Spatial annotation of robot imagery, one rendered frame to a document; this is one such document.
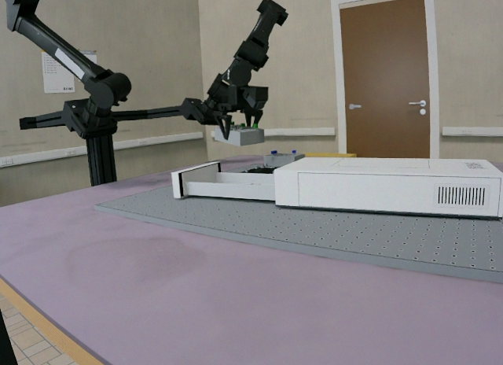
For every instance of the white cooling block with round holes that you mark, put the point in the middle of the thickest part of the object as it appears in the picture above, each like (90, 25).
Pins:
(241, 137)

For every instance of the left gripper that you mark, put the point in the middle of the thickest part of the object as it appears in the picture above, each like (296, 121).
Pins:
(223, 113)

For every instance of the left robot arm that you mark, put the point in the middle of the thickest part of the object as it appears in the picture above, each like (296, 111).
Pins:
(254, 57)

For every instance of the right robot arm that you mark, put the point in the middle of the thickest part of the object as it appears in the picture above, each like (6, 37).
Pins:
(105, 92)

